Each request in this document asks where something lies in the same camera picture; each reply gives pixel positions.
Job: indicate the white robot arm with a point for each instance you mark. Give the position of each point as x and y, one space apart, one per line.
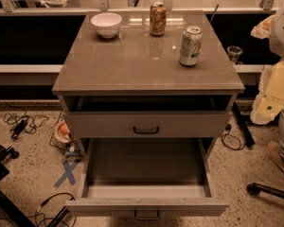
270 100

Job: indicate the grey drawer cabinet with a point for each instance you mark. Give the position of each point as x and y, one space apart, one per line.
137 73

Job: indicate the open bottom drawer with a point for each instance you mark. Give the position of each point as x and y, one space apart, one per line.
146 179

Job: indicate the white green soda can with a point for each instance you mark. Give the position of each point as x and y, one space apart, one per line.
190 45

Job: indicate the white ceramic bowl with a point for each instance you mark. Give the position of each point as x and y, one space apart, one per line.
107 24

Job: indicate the blue tape cross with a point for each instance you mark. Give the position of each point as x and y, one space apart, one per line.
68 173

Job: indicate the orange soda can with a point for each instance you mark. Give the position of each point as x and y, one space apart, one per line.
158 18

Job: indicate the clear glass cup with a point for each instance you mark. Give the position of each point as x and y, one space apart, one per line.
233 53

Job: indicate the black table leg bar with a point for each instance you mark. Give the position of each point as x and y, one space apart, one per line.
249 140

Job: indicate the black chair leg with caster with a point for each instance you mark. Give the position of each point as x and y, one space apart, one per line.
255 188

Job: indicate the tan shoe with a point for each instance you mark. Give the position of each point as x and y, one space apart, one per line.
273 151

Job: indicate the black office chair base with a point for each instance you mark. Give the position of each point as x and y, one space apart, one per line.
6 204

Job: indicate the middle drawer with black handle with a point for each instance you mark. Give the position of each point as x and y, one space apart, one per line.
138 125

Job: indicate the wire basket with items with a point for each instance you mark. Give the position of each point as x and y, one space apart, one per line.
62 140

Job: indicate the black power adapter with cable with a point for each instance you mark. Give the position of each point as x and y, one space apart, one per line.
20 121

